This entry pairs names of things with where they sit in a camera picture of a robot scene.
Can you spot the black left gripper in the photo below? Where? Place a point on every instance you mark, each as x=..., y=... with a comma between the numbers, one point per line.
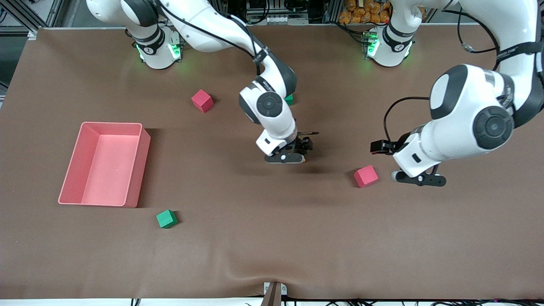
x=400, y=143

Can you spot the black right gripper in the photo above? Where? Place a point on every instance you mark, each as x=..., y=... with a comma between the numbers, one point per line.
x=300, y=145

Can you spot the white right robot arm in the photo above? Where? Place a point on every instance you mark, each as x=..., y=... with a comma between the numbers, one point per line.
x=204, y=25

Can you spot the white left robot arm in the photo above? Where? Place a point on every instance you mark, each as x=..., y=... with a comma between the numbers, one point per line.
x=467, y=110

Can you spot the red foam cube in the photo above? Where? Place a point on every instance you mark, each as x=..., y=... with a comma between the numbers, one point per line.
x=365, y=176
x=202, y=100

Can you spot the green foam cube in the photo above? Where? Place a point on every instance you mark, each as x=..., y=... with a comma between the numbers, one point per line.
x=290, y=101
x=166, y=219

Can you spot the brown table mat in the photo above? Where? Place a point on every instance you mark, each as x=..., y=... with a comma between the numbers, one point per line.
x=272, y=238

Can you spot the white terminal strip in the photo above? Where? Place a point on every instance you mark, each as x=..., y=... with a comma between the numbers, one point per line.
x=287, y=19

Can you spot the orange bag pile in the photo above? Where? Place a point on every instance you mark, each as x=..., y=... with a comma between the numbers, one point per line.
x=365, y=12

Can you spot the pink plastic bin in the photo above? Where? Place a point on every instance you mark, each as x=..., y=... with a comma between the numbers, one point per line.
x=106, y=178

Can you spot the metal table edge bracket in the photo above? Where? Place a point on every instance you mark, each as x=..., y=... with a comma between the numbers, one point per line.
x=274, y=293

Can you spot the aluminium frame profile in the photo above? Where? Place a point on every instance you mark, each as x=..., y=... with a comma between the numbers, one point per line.
x=23, y=16

